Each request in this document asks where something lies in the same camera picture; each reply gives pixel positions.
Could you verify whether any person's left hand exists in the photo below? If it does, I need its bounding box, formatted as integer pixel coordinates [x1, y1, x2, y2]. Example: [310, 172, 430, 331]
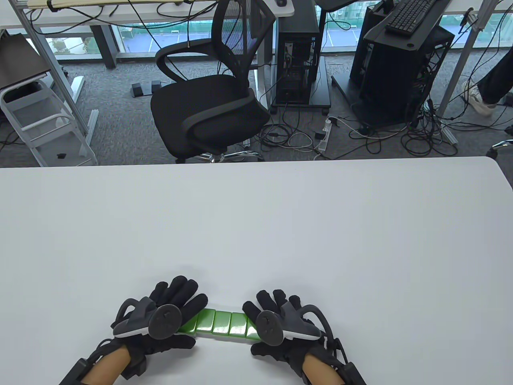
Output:
[110, 276, 209, 356]

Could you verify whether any person's right hand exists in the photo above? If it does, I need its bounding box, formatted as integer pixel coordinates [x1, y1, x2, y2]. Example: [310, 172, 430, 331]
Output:
[242, 290, 342, 377]

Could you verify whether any group of green mahjong tiles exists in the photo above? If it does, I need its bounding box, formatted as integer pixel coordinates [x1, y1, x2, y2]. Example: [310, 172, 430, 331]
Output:
[176, 308, 263, 342]

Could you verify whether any person's right forearm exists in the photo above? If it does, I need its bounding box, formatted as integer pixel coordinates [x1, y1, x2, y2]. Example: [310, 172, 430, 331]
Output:
[301, 351, 345, 385]

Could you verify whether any person's left forearm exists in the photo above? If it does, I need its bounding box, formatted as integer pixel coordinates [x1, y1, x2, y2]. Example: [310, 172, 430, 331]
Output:
[84, 346, 131, 385]

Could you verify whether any grey round hand-mounted controller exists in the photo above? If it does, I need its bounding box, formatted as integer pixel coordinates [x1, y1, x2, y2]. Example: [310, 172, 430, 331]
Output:
[255, 303, 333, 346]
[111, 297, 183, 340]

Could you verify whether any white power strip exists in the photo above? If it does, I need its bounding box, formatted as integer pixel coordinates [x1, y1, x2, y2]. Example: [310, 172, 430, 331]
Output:
[314, 117, 334, 152]

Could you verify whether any white metal step stool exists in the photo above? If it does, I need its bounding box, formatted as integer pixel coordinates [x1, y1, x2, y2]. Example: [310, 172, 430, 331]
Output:
[0, 78, 99, 167]

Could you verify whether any black mesh office chair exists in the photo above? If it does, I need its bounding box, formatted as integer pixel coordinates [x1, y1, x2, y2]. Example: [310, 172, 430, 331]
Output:
[150, 0, 277, 164]

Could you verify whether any black wheeled tower stand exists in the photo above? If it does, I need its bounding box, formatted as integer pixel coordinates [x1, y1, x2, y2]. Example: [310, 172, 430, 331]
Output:
[269, 56, 332, 116]

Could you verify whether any black computer tower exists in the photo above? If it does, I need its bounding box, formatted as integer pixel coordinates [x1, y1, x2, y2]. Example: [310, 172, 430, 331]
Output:
[275, 12, 321, 105]

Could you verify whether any dark grey flat board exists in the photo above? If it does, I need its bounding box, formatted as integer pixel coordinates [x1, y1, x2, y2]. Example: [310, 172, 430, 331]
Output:
[0, 33, 49, 91]

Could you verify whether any chrome chair base leg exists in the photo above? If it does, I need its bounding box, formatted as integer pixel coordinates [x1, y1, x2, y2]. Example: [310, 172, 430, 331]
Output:
[486, 138, 513, 159]

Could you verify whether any black desk top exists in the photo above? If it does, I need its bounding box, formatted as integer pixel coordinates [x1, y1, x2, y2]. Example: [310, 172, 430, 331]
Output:
[363, 0, 455, 49]

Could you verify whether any black keyboard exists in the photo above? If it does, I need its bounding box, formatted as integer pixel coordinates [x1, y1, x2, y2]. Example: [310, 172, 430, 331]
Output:
[385, 0, 441, 37]

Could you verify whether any tangle of black floor cables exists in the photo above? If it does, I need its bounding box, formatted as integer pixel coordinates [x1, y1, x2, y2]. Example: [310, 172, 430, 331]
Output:
[256, 96, 459, 158]

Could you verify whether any aluminium frame post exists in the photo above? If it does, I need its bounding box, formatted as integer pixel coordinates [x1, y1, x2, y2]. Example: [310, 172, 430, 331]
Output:
[437, 0, 499, 146]
[14, 0, 100, 141]

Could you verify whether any black clamp-mounted camera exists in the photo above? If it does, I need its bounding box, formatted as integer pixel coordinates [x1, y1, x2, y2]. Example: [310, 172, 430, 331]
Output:
[459, 8, 481, 32]

